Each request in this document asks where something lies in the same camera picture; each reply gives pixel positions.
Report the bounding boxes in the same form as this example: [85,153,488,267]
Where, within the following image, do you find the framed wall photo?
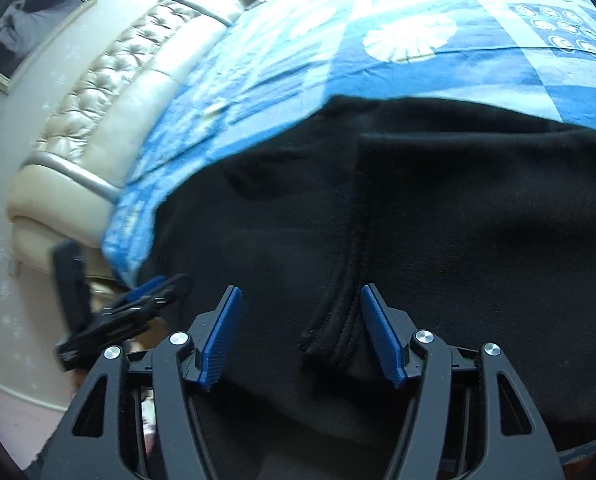
[0,0,96,94]

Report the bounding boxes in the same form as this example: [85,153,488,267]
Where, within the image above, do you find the blue patterned bed cover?
[102,0,596,283]

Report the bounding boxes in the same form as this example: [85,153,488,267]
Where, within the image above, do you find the cream tufted leather headboard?
[6,0,244,280]

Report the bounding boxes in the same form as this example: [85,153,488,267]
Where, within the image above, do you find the black pants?
[141,96,596,479]

